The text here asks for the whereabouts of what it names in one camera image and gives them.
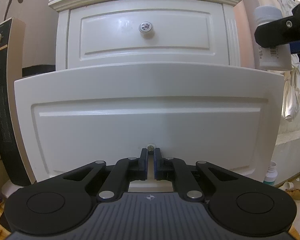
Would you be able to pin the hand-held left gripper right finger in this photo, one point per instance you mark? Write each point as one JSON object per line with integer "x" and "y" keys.
{"x": 157, "y": 162}

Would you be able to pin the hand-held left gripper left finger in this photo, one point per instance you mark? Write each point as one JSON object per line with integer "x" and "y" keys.
{"x": 145, "y": 162}

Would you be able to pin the small brass drawer knob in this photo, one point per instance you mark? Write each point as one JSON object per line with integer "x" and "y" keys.
{"x": 150, "y": 147}

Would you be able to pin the white plastic bottle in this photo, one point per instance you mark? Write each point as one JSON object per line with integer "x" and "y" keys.
{"x": 281, "y": 61}

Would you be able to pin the white panelled drawer brass knob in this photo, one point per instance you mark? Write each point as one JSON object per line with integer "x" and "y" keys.
{"x": 140, "y": 100}

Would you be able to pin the white panelled drawer floral knob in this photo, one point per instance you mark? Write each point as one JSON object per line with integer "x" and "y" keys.
{"x": 177, "y": 30}

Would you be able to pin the floral ceramic drawer knob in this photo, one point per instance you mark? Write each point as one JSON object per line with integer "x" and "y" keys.
{"x": 146, "y": 28}

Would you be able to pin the white hanging garment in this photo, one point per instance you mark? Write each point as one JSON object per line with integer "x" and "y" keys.
{"x": 292, "y": 92}

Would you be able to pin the beige bed base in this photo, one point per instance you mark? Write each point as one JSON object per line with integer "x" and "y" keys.
{"x": 293, "y": 145}

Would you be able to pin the small white bottle teal label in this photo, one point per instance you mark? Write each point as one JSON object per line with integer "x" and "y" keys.
{"x": 270, "y": 175}

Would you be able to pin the torn cardboard piece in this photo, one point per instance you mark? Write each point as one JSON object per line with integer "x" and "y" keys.
{"x": 296, "y": 194}

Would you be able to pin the white wooden nightstand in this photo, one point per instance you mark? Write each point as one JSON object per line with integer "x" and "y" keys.
{"x": 62, "y": 42}

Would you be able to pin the beige and black space heater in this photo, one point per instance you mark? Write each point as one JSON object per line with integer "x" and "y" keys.
{"x": 5, "y": 120}

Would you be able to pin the white wooden door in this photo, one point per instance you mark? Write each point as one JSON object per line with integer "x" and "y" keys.
{"x": 35, "y": 37}

